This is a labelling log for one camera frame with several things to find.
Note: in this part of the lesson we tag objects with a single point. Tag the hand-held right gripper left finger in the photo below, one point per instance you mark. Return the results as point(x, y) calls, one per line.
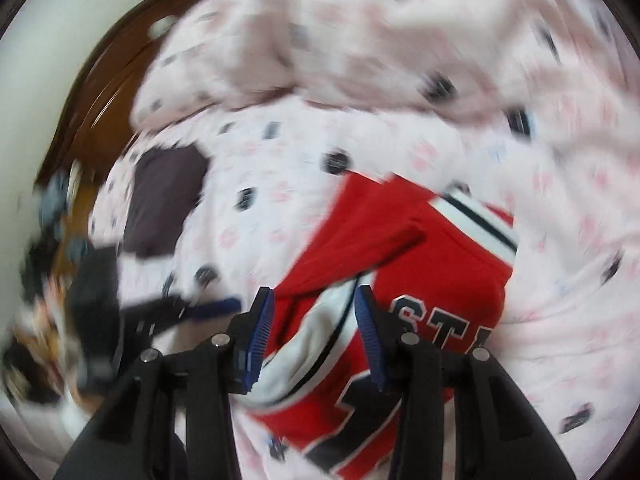
point(257, 340)

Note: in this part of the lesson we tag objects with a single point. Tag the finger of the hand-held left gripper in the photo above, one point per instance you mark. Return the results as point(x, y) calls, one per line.
point(200, 310)

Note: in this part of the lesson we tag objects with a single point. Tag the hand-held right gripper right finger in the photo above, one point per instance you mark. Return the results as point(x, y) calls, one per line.
point(367, 335)

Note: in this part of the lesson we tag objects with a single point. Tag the red and white jersey shirt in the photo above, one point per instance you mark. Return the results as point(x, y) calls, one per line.
point(450, 270)

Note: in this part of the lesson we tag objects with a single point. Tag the dark purple cloth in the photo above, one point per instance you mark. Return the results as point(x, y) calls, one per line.
point(165, 200)

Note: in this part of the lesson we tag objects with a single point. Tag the pink cat print blanket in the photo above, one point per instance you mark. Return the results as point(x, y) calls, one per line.
point(300, 160)

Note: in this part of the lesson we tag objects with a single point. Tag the dark wooden headboard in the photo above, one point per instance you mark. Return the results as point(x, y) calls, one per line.
point(100, 100)

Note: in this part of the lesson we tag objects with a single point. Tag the white round object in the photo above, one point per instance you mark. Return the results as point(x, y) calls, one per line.
point(165, 27)

